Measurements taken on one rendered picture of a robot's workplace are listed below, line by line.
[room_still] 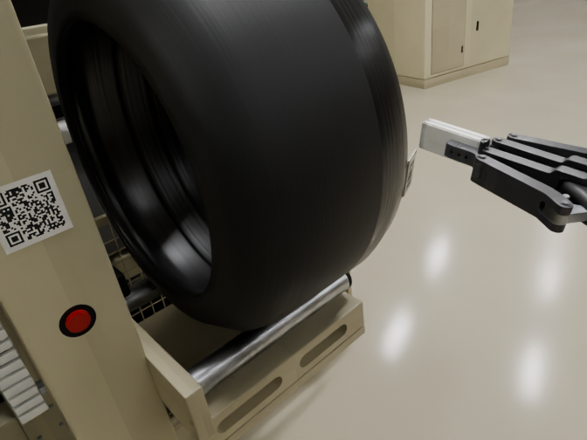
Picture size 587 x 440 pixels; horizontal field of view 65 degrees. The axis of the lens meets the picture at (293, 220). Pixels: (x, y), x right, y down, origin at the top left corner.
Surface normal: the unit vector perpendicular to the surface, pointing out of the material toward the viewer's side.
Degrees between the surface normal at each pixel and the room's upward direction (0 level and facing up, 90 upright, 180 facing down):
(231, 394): 0
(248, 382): 0
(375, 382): 0
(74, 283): 90
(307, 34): 56
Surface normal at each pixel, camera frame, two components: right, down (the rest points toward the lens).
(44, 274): 0.67, 0.28
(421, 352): -0.12, -0.87
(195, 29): -0.18, 0.00
